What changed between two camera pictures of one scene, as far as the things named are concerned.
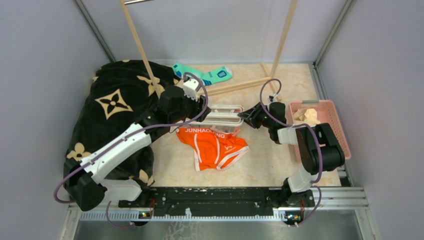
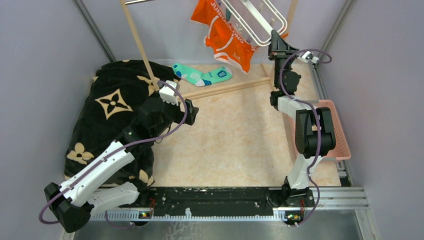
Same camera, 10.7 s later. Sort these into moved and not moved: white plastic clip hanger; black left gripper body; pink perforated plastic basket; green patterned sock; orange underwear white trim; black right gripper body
Moved: white plastic clip hanger; orange underwear white trim; black left gripper body; black right gripper body
Not moved: green patterned sock; pink perforated plastic basket
